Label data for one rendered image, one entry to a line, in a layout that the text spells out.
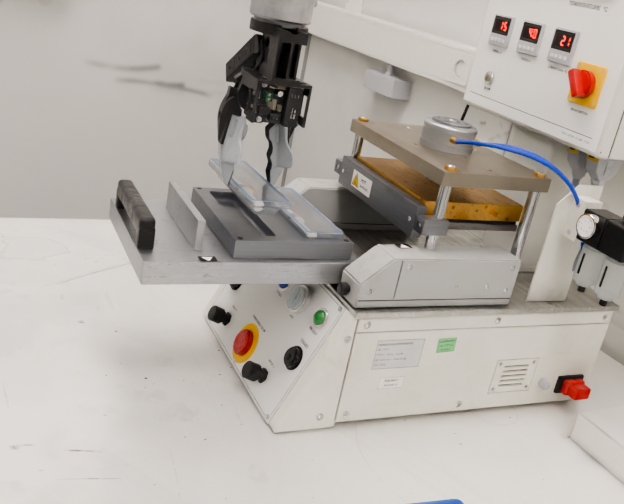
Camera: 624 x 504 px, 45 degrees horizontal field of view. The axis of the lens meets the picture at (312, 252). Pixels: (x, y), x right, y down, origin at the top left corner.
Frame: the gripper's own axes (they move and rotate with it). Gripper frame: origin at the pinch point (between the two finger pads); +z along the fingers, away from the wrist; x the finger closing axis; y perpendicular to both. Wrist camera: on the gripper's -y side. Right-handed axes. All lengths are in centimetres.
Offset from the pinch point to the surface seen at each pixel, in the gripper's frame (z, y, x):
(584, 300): 12, 15, 51
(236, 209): 6.9, -5.4, 1.2
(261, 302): 20.5, -2.8, 6.5
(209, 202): 5.4, -3.6, -3.5
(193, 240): 6.9, 6.6, -8.3
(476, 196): -1.1, 6.7, 32.4
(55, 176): 49, -145, -7
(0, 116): 31, -144, -23
